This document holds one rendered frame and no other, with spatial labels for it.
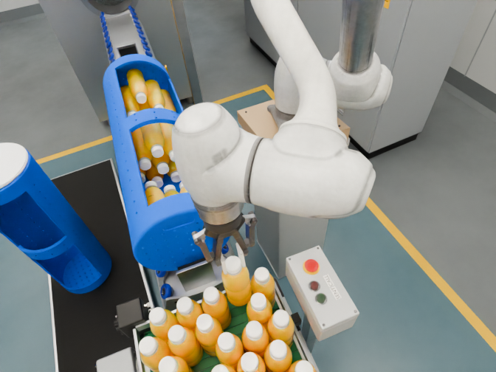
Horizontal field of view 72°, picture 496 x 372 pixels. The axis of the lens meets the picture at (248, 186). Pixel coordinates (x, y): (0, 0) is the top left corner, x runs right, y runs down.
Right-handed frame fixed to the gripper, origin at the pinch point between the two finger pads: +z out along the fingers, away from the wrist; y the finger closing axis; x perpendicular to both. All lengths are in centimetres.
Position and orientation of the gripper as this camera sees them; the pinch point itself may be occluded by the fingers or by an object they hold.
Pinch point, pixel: (232, 258)
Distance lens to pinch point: 79.8
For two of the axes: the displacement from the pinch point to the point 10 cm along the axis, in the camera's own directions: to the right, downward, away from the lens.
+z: 0.7, 6.4, 7.7
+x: 3.6, 7.0, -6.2
